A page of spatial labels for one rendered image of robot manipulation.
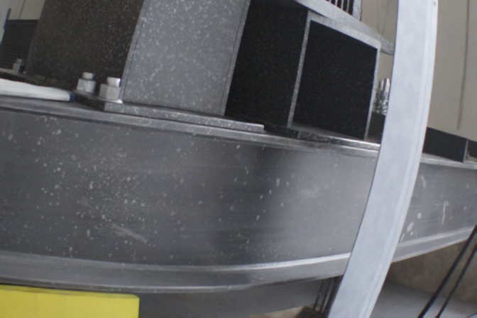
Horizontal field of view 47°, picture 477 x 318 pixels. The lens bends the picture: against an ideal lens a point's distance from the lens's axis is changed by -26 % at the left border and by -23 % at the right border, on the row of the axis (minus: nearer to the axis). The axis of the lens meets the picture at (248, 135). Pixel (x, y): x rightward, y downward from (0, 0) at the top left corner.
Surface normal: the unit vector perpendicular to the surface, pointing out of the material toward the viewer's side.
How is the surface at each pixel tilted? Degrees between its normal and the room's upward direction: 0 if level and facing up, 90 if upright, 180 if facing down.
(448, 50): 90
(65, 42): 90
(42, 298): 90
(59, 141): 90
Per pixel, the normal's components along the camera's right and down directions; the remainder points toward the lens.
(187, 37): 0.70, 0.20
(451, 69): -0.68, -0.09
